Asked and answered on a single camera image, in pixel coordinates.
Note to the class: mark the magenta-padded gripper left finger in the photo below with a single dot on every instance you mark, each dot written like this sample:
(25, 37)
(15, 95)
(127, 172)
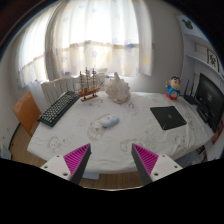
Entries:
(77, 157)

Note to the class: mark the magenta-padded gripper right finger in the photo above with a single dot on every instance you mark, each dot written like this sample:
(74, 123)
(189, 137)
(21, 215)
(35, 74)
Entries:
(145, 158)

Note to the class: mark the white cartoon-print computer mouse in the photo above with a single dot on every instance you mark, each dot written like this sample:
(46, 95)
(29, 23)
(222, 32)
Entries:
(109, 121)

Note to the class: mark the black mouse pad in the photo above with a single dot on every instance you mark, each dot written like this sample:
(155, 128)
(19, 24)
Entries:
(168, 117)

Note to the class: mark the white printed tablecloth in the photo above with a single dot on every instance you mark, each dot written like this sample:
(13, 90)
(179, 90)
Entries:
(133, 133)

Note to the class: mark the black keyboard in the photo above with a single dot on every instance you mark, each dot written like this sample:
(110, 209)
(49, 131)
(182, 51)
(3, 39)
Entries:
(58, 108)

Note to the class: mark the wooden sailing ship model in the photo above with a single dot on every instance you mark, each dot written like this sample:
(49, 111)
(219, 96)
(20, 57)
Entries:
(88, 90)

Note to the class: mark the orange wooden chair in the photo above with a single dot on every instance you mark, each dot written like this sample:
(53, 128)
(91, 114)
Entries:
(26, 112)

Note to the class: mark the large white conch shell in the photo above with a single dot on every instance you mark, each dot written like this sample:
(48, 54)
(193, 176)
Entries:
(118, 89)

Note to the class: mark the cartoon boy figurine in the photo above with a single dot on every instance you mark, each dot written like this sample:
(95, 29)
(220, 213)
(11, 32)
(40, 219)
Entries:
(173, 89)

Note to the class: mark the black monitor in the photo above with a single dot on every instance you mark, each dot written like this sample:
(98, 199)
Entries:
(210, 96)

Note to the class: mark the sheer white star-print curtain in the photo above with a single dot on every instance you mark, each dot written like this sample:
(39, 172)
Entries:
(100, 36)

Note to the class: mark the white wall shelf unit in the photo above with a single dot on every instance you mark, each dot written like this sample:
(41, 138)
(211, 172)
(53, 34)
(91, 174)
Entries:
(200, 50)

